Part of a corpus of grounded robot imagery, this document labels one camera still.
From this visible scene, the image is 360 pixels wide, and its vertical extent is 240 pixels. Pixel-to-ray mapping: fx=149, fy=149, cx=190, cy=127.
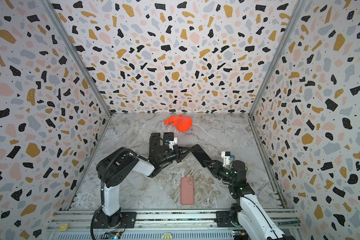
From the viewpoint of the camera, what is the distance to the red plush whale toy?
1.08m

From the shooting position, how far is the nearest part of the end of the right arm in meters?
0.63

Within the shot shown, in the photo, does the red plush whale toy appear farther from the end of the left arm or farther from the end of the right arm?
the end of the right arm

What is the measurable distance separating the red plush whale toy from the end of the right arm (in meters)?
0.41
